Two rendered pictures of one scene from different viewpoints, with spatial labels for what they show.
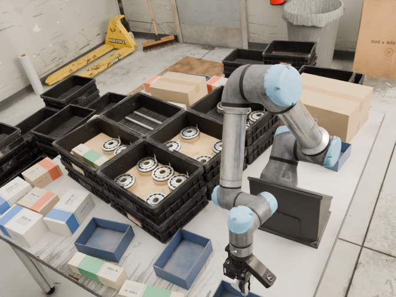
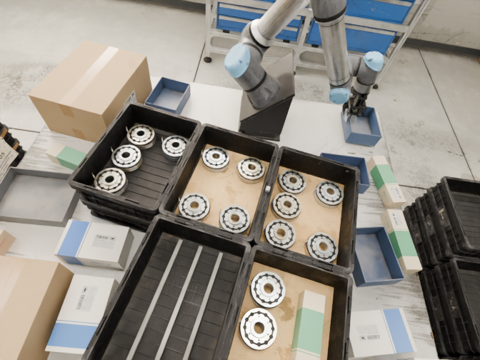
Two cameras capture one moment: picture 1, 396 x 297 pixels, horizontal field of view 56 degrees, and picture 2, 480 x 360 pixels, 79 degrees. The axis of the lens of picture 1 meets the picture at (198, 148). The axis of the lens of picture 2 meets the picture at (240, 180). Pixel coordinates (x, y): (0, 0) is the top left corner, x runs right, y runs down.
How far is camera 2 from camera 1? 1.84 m
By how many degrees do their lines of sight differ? 78
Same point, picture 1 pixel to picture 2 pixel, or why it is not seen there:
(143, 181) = (302, 231)
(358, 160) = not seen: hidden behind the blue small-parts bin
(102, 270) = (401, 227)
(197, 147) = (216, 193)
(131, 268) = (371, 217)
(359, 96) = (105, 48)
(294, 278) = (308, 110)
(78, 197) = (359, 323)
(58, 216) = (399, 327)
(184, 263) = not seen: hidden behind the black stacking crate
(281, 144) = (257, 63)
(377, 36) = not seen: outside the picture
